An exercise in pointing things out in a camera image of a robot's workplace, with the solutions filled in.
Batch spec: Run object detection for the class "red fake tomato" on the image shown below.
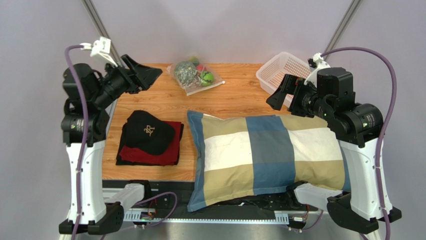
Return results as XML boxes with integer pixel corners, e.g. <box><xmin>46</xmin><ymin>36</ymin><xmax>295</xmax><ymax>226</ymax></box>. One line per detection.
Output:
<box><xmin>196</xmin><ymin>64</ymin><xmax>208</xmax><ymax>73</ymax></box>

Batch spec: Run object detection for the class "vertical aluminium post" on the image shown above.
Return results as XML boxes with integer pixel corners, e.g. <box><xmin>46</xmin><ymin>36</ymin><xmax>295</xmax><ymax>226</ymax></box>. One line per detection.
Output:
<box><xmin>324</xmin><ymin>0</ymin><xmax>363</xmax><ymax>52</ymax></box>
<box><xmin>81</xmin><ymin>0</ymin><xmax>123</xmax><ymax>66</ymax></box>

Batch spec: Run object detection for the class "bright green fake watermelon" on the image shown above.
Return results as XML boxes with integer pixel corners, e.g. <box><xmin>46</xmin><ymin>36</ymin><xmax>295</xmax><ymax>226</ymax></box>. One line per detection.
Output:
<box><xmin>200</xmin><ymin>71</ymin><xmax>215</xmax><ymax>87</ymax></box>

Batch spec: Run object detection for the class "clear zip top bag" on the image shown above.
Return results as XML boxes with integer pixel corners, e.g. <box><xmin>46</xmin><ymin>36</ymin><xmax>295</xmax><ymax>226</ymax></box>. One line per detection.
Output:
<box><xmin>166</xmin><ymin>60</ymin><xmax>226</xmax><ymax>96</ymax></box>

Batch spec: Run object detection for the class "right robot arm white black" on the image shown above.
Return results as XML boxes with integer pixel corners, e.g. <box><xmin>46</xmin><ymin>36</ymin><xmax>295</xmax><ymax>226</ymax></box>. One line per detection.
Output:
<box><xmin>266</xmin><ymin>67</ymin><xmax>402</xmax><ymax>235</ymax></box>

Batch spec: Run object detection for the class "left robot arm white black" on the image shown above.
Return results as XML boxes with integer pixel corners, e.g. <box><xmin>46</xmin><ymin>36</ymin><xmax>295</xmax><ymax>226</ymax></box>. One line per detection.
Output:
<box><xmin>59</xmin><ymin>54</ymin><xmax>162</xmax><ymax>237</ymax></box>

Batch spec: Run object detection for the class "black baseball cap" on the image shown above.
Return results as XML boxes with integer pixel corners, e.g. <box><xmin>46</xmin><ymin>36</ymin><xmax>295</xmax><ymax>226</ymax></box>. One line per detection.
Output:
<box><xmin>125</xmin><ymin>110</ymin><xmax>176</xmax><ymax>155</ymax></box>

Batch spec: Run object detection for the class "plaid pillow blue beige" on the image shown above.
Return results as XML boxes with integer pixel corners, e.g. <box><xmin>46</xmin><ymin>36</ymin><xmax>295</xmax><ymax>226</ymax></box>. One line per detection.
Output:
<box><xmin>187</xmin><ymin>110</ymin><xmax>351</xmax><ymax>192</ymax></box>

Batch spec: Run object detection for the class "white plastic basket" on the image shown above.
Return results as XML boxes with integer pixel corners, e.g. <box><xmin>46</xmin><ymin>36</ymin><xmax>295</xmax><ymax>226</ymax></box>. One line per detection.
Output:
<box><xmin>255</xmin><ymin>51</ymin><xmax>311</xmax><ymax>96</ymax></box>

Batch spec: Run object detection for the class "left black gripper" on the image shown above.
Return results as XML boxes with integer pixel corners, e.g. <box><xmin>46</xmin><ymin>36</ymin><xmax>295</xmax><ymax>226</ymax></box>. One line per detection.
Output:
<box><xmin>94</xmin><ymin>53</ymin><xmax>164</xmax><ymax>107</ymax></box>

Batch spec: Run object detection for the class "left vertical aluminium post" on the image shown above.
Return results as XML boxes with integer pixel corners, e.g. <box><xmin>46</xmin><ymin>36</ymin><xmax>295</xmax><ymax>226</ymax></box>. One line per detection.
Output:
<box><xmin>81</xmin><ymin>0</ymin><xmax>123</xmax><ymax>66</ymax></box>

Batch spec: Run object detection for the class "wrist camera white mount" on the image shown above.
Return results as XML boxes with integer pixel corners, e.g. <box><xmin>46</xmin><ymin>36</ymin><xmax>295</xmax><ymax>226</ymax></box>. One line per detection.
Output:
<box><xmin>80</xmin><ymin>36</ymin><xmax>118</xmax><ymax>67</ymax></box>
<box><xmin>304</xmin><ymin>52</ymin><xmax>330</xmax><ymax>87</ymax></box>

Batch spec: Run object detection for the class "dark green fake melon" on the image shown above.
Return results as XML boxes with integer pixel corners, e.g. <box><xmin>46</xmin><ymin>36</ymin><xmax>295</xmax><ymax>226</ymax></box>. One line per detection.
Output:
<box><xmin>173</xmin><ymin>61</ymin><xmax>198</xmax><ymax>88</ymax></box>

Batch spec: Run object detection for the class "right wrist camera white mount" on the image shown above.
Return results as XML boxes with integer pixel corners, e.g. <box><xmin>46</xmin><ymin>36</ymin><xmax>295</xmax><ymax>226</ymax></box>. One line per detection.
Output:
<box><xmin>304</xmin><ymin>52</ymin><xmax>330</xmax><ymax>87</ymax></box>

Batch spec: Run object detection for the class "aluminium frame rail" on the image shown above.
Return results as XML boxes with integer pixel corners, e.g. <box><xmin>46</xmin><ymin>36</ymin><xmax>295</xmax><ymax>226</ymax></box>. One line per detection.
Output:
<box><xmin>123</xmin><ymin>208</ymin><xmax>290</xmax><ymax>225</ymax></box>

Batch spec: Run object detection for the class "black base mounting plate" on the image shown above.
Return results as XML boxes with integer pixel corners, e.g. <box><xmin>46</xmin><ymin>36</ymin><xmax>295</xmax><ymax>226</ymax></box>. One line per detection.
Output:
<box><xmin>101</xmin><ymin>179</ymin><xmax>312</xmax><ymax>221</ymax></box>

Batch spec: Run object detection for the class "right vertical aluminium post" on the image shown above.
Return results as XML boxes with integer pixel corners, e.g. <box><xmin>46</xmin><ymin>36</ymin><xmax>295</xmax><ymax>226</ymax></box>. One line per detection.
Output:
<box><xmin>324</xmin><ymin>0</ymin><xmax>363</xmax><ymax>52</ymax></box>

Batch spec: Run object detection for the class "small green fake vegetable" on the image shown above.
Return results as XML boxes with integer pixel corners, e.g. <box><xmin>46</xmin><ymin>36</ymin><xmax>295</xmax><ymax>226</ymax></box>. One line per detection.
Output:
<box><xmin>188</xmin><ymin>56</ymin><xmax>200</xmax><ymax>67</ymax></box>

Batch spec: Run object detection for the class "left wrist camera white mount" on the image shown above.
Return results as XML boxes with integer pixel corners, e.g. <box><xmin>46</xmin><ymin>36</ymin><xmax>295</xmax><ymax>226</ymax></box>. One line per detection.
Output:
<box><xmin>80</xmin><ymin>36</ymin><xmax>118</xmax><ymax>67</ymax></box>

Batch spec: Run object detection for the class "folded red black cloth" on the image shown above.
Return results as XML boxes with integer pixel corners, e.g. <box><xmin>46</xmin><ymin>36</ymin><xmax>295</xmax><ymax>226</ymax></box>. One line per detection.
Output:
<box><xmin>115</xmin><ymin>121</ymin><xmax>185</xmax><ymax>166</ymax></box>

